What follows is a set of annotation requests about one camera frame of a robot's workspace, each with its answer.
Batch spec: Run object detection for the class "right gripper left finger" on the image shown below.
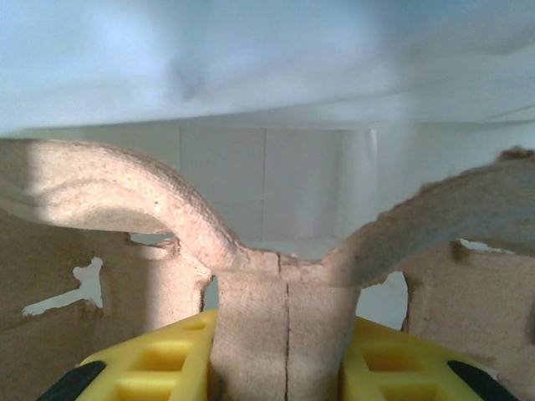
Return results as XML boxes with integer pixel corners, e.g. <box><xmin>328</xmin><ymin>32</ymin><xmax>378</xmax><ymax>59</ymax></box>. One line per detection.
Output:
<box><xmin>39</xmin><ymin>308</ymin><xmax>218</xmax><ymax>401</ymax></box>

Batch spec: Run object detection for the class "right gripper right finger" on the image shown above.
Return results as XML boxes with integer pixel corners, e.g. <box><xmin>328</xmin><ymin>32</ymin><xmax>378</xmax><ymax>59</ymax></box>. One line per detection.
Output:
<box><xmin>340</xmin><ymin>315</ymin><xmax>515</xmax><ymax>401</ymax></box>

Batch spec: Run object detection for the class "brown pulp cup carrier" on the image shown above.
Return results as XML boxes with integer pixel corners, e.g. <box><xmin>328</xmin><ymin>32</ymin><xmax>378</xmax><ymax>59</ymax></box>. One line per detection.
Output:
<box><xmin>0</xmin><ymin>137</ymin><xmax>535</xmax><ymax>401</ymax></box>

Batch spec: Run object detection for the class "white and green paper bag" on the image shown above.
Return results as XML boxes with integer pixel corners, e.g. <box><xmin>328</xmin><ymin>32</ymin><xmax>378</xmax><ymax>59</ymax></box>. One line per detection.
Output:
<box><xmin>0</xmin><ymin>0</ymin><xmax>535</xmax><ymax>335</ymax></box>

